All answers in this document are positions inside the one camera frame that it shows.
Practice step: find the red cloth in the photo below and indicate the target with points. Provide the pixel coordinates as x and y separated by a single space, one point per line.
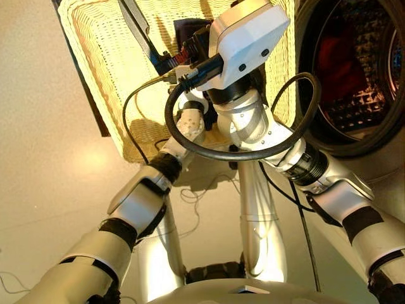
341 66

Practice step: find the silver robot leg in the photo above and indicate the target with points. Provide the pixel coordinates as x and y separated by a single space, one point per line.
171 237
259 221

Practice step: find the silver robot torso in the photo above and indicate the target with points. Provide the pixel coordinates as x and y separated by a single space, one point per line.
246 291

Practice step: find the dark blue cloth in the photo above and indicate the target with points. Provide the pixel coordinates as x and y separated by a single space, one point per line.
190 28

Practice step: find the pale woven basket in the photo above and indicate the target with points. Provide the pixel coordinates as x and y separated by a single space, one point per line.
107 63

